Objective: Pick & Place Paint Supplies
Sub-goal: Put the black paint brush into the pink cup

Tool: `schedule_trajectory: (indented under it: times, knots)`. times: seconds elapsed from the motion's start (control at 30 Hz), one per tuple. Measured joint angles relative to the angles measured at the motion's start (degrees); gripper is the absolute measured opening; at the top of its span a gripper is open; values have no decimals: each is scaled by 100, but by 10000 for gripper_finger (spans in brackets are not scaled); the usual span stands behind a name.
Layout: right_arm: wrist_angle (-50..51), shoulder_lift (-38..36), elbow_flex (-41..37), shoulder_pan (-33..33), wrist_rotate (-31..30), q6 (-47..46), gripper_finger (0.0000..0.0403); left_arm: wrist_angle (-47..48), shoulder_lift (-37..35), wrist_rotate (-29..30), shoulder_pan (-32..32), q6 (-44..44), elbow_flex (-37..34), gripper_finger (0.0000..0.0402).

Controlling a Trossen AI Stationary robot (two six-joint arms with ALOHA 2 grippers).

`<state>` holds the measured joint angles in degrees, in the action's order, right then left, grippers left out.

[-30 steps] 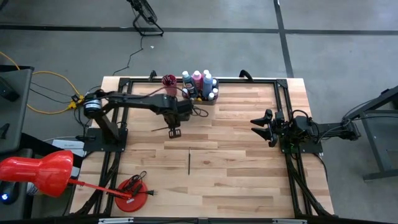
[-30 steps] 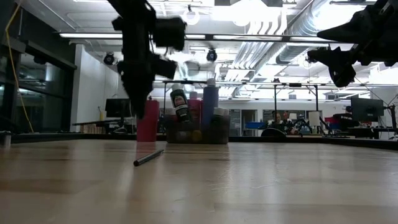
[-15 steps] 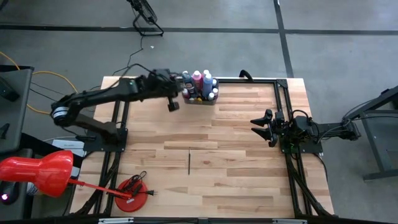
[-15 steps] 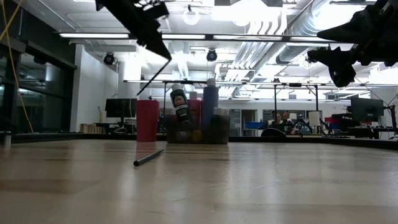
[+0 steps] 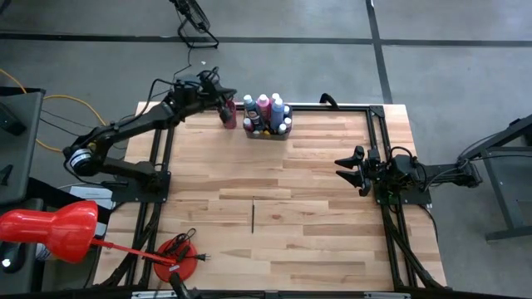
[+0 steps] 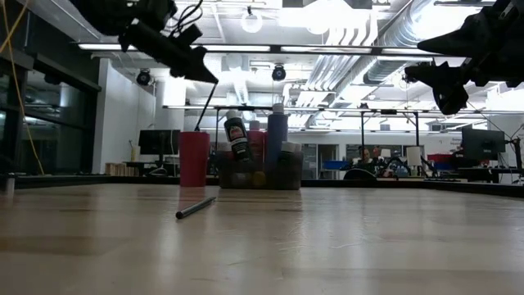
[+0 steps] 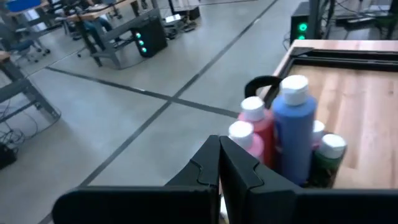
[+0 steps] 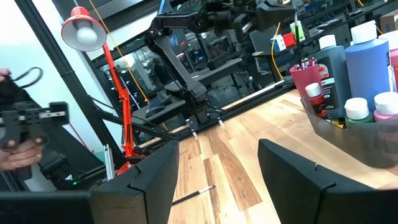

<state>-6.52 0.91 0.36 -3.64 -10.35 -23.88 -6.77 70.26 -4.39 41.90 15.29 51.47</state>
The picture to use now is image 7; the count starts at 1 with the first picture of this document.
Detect large purple paint bottle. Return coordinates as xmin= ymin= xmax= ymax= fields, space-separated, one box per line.
xmin=272 ymin=74 xmax=318 ymax=187

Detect black aluminium table frame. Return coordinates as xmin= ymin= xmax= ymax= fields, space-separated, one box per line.
xmin=278 ymin=45 xmax=398 ymax=78

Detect small black paint bottle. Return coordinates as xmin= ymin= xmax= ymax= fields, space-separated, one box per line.
xmin=306 ymin=133 xmax=348 ymax=189

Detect person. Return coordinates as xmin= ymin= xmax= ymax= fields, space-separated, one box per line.
xmin=79 ymin=0 xmax=124 ymax=43

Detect black clamp handle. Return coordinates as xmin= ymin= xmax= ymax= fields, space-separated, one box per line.
xmin=244 ymin=75 xmax=283 ymax=109

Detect large red paint bottle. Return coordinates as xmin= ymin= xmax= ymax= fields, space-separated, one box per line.
xmin=238 ymin=95 xmax=277 ymax=170

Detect grey wood-topped desk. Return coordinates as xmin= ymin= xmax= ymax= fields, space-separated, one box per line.
xmin=63 ymin=0 xmax=164 ymax=70

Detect large pink paint bottle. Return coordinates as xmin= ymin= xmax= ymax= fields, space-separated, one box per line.
xmin=228 ymin=120 xmax=266 ymax=164

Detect office chair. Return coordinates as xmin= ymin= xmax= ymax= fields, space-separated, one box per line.
xmin=0 ymin=18 xmax=52 ymax=65

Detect small pink paint bottle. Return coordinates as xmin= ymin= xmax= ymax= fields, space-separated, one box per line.
xmin=312 ymin=119 xmax=326 ymax=151

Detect grey desk frame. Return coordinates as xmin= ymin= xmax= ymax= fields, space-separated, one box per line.
xmin=0 ymin=51 xmax=62 ymax=125

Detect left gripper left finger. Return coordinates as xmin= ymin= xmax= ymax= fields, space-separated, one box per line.
xmin=164 ymin=134 xmax=221 ymax=187

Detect tangled floor cables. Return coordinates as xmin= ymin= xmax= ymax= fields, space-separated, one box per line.
xmin=0 ymin=99 xmax=41 ymax=150

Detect black computer tower green lights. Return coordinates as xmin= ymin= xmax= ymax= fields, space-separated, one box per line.
xmin=129 ymin=16 xmax=169 ymax=59
xmin=289 ymin=1 xmax=312 ymax=45

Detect black floor box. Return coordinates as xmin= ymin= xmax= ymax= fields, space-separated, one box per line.
xmin=0 ymin=142 xmax=19 ymax=171

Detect black desk frame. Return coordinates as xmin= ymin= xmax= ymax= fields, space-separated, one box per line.
xmin=307 ymin=0 xmax=398 ymax=40

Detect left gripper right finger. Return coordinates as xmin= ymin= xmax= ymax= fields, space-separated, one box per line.
xmin=219 ymin=136 xmax=301 ymax=224

